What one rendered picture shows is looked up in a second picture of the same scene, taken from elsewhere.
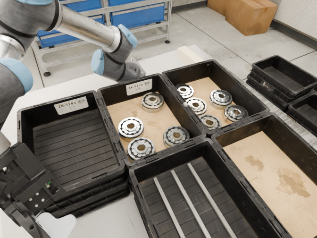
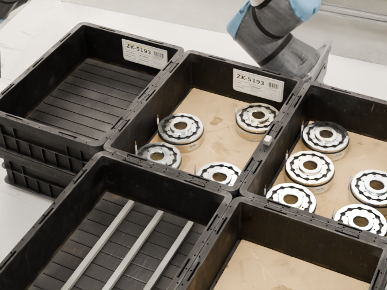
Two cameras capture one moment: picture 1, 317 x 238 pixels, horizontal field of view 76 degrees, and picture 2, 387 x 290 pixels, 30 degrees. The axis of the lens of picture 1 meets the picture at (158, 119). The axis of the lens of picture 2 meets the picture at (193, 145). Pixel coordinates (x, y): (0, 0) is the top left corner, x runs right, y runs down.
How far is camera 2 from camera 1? 1.00 m
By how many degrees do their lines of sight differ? 37
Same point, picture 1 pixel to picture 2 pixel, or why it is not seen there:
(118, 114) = (193, 107)
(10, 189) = not seen: outside the picture
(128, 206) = not seen: hidden behind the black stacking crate
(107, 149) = not seen: hidden behind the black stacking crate
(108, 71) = (245, 37)
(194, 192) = (153, 254)
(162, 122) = (235, 156)
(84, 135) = (125, 102)
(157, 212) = (90, 232)
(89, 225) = (35, 212)
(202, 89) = (375, 160)
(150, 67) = (378, 86)
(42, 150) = (68, 87)
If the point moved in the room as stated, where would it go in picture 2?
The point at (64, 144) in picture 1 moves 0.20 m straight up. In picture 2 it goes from (94, 97) to (85, 26)
